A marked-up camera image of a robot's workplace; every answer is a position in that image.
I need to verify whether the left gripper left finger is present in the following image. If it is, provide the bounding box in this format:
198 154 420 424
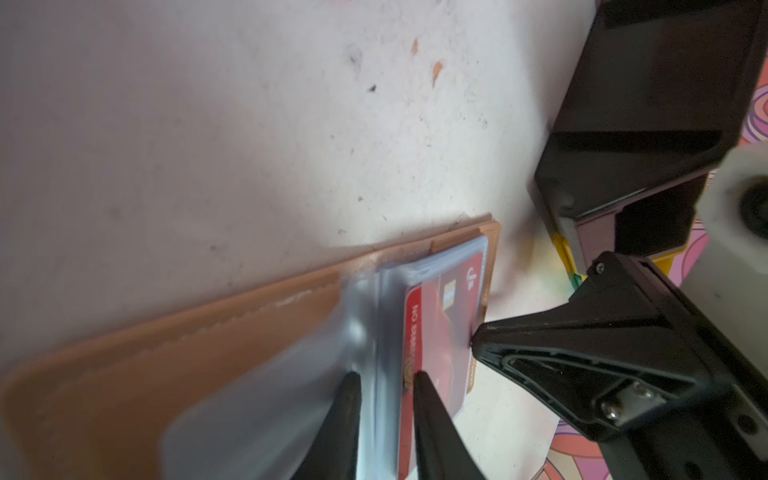
292 372 362 480

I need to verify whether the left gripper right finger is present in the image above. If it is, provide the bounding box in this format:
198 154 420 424
413 371 485 480

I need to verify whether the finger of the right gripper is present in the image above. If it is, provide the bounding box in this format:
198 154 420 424
472 252 736 441

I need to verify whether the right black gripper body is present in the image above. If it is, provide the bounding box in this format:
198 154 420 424
593 257 767 479

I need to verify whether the tan leather card holder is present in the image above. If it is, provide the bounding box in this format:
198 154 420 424
1 218 501 479

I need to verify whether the red credit card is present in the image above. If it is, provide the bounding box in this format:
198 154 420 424
397 251 485 479

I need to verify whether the yellow plastic bin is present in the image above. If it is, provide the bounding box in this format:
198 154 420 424
550 232 585 289

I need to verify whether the black plastic bin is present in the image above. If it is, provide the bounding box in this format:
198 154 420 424
534 1 767 274

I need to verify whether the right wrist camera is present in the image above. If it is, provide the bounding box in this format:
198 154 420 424
681 142 767 374

